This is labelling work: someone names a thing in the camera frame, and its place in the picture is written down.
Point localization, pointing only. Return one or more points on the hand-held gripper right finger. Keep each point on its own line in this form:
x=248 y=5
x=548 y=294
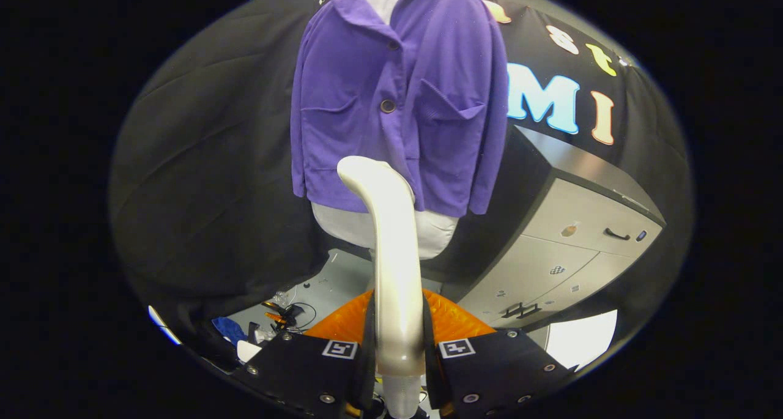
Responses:
x=489 y=370

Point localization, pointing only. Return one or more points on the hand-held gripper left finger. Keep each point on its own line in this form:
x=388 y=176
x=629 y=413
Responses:
x=300 y=370

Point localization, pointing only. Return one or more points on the grey drawer cabinet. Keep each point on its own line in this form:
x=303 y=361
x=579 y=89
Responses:
x=581 y=217

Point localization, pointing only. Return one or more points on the white ironing form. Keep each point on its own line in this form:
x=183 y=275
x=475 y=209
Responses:
x=342 y=226

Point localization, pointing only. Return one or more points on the purple button jacket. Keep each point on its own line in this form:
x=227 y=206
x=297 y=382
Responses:
x=342 y=101

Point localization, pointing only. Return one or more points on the blue cloth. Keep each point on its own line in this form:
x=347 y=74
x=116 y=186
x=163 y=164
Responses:
x=229 y=330

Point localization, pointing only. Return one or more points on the white oval object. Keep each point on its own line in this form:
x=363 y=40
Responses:
x=248 y=350

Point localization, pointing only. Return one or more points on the white garment steamer head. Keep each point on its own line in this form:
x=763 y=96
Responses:
x=397 y=266

